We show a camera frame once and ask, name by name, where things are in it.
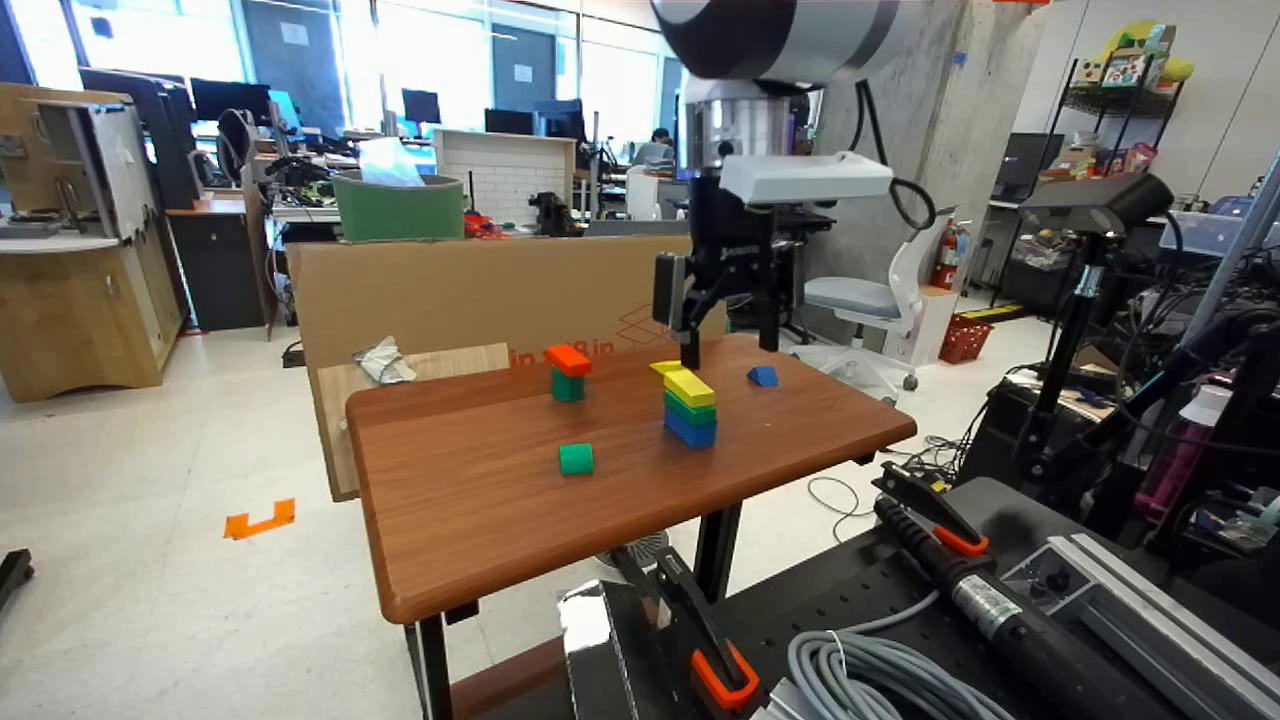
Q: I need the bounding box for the blue flat block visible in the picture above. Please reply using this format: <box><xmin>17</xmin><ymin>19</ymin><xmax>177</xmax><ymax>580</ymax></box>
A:
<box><xmin>663</xmin><ymin>409</ymin><xmax>719</xmax><ymax>454</ymax></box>

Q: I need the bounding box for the green box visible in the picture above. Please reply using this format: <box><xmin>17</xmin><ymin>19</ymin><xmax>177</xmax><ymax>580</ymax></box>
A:
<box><xmin>332</xmin><ymin>178</ymin><xmax>467</xmax><ymax>250</ymax></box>

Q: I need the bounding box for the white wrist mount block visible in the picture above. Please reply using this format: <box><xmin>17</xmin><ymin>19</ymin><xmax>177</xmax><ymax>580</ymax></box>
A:
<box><xmin>715</xmin><ymin>148</ymin><xmax>900</xmax><ymax>213</ymax></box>

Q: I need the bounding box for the shiny dark metal beam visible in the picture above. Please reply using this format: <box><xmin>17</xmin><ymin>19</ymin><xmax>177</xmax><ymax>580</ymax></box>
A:
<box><xmin>557</xmin><ymin>575</ymin><xmax>674</xmax><ymax>720</ymax></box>

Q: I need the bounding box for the grey slanted pole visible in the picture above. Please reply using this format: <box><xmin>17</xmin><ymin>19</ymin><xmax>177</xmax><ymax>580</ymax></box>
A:
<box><xmin>1175</xmin><ymin>151</ymin><xmax>1280</xmax><ymax>351</ymax></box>

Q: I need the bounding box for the black clamp with orange grip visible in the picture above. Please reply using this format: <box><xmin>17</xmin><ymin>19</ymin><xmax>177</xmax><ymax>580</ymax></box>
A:
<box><xmin>606</xmin><ymin>536</ymin><xmax>768</xmax><ymax>717</ymax></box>
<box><xmin>870</xmin><ymin>456</ymin><xmax>996</xmax><ymax>569</ymax></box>

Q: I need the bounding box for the brown cardboard box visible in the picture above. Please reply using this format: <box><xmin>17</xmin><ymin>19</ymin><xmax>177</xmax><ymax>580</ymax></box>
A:
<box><xmin>289</xmin><ymin>233</ymin><xmax>732</xmax><ymax>504</ymax></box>

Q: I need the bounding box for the crumpled white paper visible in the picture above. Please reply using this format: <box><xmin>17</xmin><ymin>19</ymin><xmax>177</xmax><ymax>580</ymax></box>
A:
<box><xmin>351</xmin><ymin>333</ymin><xmax>419</xmax><ymax>393</ymax></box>

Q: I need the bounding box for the black table leg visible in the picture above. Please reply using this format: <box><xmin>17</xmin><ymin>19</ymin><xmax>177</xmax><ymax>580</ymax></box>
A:
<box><xmin>692</xmin><ymin>500</ymin><xmax>744</xmax><ymax>607</ymax></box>
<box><xmin>409</xmin><ymin>607</ymin><xmax>462</xmax><ymax>720</ymax></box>

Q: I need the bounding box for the white office chair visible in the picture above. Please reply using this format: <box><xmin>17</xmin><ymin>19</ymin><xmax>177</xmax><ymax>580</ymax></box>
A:
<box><xmin>798</xmin><ymin>213</ymin><xmax>955</xmax><ymax>371</ymax></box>

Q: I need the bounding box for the white floor cable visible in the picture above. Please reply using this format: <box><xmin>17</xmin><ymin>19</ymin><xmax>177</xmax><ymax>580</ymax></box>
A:
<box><xmin>801</xmin><ymin>469</ymin><xmax>878</xmax><ymax>543</ymax></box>

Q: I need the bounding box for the black office cabinet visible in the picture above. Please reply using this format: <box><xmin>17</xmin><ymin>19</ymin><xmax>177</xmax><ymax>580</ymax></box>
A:
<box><xmin>165</xmin><ymin>192</ymin><xmax>277</xmax><ymax>335</ymax></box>

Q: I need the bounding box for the black robot hose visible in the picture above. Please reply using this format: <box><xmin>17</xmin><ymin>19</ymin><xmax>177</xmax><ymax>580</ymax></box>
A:
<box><xmin>851</xmin><ymin>76</ymin><xmax>944</xmax><ymax>233</ymax></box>

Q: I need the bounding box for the black computer monitor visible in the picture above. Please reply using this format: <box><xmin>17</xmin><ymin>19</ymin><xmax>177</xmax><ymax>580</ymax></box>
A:
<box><xmin>189</xmin><ymin>76</ymin><xmax>277</xmax><ymax>130</ymax></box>
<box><xmin>480</xmin><ymin>105</ymin><xmax>539</xmax><ymax>142</ymax></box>
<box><xmin>395</xmin><ymin>86</ymin><xmax>450</xmax><ymax>130</ymax></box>

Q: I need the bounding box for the black tripod stand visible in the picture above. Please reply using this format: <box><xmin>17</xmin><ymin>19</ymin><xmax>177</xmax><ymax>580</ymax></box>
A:
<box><xmin>1017</xmin><ymin>174</ymin><xmax>1175</xmax><ymax>454</ymax></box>

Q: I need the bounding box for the shelf with colourful toys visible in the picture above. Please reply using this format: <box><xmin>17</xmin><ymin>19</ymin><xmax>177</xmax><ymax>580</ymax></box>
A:
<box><xmin>1054</xmin><ymin>18</ymin><xmax>1197</xmax><ymax>192</ymax></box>

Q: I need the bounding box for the grey coiled cable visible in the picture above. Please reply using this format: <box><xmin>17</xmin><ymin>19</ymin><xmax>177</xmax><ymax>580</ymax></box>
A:
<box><xmin>754</xmin><ymin>594</ymin><xmax>1017</xmax><ymax>720</ymax></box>

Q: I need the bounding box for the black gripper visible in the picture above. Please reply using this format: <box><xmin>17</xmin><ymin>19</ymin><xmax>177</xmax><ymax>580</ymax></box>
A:
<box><xmin>654</xmin><ymin>174</ymin><xmax>805</xmax><ymax>371</ymax></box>

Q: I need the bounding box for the green half-round block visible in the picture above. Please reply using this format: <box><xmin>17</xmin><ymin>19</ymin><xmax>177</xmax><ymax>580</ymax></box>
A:
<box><xmin>551</xmin><ymin>442</ymin><xmax>600</xmax><ymax>482</ymax></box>

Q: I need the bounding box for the orange flat block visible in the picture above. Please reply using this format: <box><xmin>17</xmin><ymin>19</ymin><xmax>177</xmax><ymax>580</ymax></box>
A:
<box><xmin>539</xmin><ymin>341</ymin><xmax>596</xmax><ymax>381</ymax></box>

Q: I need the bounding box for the white panel box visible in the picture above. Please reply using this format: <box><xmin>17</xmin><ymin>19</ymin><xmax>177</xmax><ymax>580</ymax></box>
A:
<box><xmin>435</xmin><ymin>130</ymin><xmax>579</xmax><ymax>233</ymax></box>

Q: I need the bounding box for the orange floor bracket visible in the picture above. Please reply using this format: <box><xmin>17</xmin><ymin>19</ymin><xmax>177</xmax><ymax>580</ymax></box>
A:
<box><xmin>220</xmin><ymin>496</ymin><xmax>302</xmax><ymax>543</ymax></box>

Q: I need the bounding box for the green flat block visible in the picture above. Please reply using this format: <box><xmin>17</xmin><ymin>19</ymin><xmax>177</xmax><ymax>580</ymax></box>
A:
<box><xmin>659</xmin><ymin>393</ymin><xmax>719</xmax><ymax>433</ymax></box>

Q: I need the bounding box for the aluminium profile rail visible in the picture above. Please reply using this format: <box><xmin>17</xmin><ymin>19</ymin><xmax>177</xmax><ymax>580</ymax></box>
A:
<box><xmin>996</xmin><ymin>532</ymin><xmax>1280</xmax><ymax>720</ymax></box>

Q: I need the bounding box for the red basket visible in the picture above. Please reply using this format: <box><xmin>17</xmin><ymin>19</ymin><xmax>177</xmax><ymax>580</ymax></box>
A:
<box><xmin>938</xmin><ymin>311</ymin><xmax>996</xmax><ymax>370</ymax></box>

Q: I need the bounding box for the black cable connector with label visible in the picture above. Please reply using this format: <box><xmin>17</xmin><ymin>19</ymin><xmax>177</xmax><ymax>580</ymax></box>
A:
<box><xmin>871</xmin><ymin>491</ymin><xmax>1164</xmax><ymax>720</ymax></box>

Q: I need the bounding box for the light wooden cabinet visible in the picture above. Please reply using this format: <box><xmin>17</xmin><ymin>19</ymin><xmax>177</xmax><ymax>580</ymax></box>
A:
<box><xmin>0</xmin><ymin>81</ymin><xmax>189</xmax><ymax>405</ymax></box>

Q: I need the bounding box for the wooden lower table shelf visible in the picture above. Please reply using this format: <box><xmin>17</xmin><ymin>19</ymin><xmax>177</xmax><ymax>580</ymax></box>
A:
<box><xmin>450</xmin><ymin>635</ymin><xmax>572</xmax><ymax>720</ymax></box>

